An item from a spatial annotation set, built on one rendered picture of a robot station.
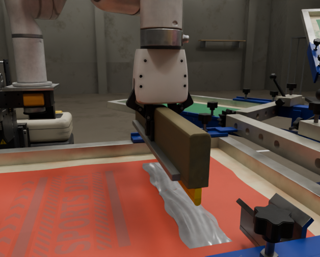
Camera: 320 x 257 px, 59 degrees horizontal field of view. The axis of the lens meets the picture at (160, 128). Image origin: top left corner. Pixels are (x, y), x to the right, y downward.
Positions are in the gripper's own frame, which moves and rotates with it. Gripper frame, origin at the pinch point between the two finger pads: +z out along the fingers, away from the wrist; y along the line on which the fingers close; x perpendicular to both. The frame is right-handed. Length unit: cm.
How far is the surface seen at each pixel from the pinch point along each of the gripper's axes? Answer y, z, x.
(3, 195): 31.1, 14.2, -7.0
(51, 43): 120, -50, -1010
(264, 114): -55, 8, -44
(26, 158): 29.8, 12.9, -24.9
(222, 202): -11.0, 13.7, 6.9
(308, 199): -25.3, 11.9, 12.7
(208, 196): -9.3, 13.7, 4.1
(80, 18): 20, -133, -1006
